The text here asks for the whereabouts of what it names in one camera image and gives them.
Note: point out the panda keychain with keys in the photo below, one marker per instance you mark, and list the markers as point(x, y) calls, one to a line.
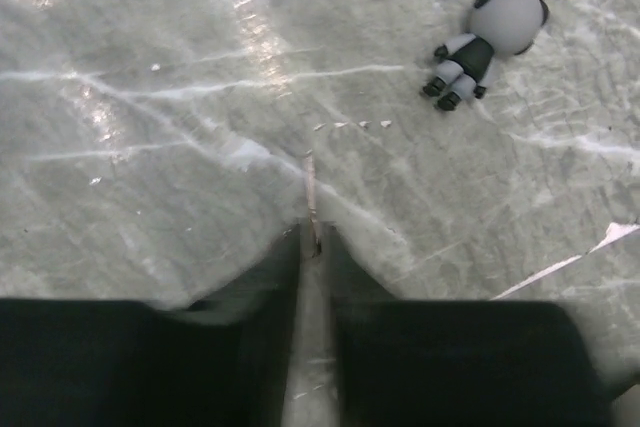
point(495, 30)

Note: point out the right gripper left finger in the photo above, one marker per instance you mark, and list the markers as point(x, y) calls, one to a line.
point(221, 361)

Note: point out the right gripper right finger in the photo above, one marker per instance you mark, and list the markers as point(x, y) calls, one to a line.
point(407, 362)

